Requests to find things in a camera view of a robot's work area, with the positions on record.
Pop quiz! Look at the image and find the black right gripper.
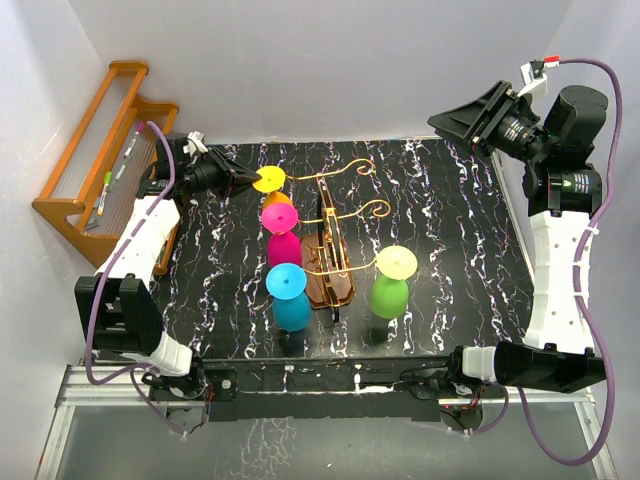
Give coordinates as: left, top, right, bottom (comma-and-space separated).
427, 82, 553, 166

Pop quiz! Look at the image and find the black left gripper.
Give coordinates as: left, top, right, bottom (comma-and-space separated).
183, 148, 261, 200

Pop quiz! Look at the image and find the orange yellow wine glass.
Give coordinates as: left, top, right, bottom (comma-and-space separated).
252, 165, 293, 212

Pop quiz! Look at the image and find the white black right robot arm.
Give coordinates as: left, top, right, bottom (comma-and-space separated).
428, 81, 608, 397

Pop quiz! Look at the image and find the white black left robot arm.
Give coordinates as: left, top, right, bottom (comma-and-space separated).
74, 138, 261, 399

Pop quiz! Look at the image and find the magenta wine glass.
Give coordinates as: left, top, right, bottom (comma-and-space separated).
261, 202, 302, 267

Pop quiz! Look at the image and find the blue wine glass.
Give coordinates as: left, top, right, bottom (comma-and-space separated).
266, 263, 311, 332

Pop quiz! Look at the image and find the wooden slatted shelf rack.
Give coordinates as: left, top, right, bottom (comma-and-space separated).
32, 60, 179, 267

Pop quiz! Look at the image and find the green wine glass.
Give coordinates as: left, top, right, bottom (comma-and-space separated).
369, 245, 418, 320

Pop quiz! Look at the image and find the pink capped marker pen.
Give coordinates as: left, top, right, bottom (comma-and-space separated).
123, 122, 145, 161

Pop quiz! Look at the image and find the green capped marker pen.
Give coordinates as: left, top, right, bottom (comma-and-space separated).
96, 171, 112, 216

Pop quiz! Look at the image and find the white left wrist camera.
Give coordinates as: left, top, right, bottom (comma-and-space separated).
183, 131, 209, 157

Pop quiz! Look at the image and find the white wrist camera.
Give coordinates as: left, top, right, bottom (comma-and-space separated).
183, 131, 209, 157
517, 55, 560, 98

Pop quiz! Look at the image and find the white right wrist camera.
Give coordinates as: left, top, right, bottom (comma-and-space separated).
517, 55, 560, 98

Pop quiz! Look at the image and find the gold wire wine glass rack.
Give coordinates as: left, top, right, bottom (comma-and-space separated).
285, 158, 391, 323

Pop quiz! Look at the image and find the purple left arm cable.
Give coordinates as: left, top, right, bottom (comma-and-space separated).
84, 119, 201, 441

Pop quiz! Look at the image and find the aluminium frame rail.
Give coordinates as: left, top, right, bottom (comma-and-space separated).
37, 367, 617, 479

